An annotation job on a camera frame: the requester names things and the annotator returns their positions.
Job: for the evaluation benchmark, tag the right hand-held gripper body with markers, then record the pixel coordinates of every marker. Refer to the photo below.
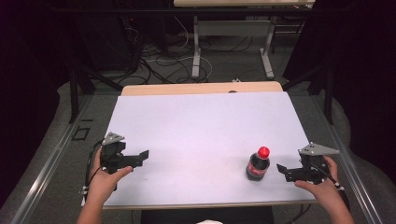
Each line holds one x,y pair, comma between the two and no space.
313,168

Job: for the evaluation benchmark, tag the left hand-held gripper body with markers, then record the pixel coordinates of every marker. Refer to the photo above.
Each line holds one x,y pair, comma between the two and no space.
112,154

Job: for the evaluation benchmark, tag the red bottle cap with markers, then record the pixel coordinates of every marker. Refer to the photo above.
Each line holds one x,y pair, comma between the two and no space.
264,152

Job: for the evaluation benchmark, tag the cola bottle with red label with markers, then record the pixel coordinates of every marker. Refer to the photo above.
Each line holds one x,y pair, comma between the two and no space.
257,169

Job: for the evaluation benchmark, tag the person's right hand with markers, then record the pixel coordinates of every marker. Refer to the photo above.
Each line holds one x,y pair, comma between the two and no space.
330,191

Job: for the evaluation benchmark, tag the person's left hand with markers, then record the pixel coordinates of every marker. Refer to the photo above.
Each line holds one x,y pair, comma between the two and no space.
102,183

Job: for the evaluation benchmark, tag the black metal stand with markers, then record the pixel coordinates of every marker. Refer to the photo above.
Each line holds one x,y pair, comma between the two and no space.
74,93
328,93

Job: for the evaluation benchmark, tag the person's dark clothing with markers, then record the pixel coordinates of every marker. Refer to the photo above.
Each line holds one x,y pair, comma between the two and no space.
186,215

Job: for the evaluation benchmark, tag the wooden table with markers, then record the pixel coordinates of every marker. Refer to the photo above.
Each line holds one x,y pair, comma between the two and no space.
186,88

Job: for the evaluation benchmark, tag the dark cabinet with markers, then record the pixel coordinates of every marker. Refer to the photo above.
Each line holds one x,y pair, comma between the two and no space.
102,40

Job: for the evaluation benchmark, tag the black metal crossbar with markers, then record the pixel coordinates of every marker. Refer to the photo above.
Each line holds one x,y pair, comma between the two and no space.
124,11

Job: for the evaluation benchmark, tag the white-framed desk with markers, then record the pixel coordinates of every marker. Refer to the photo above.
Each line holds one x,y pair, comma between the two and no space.
233,28

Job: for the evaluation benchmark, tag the aluminium floor rail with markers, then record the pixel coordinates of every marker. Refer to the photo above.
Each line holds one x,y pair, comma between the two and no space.
351,168
46,168

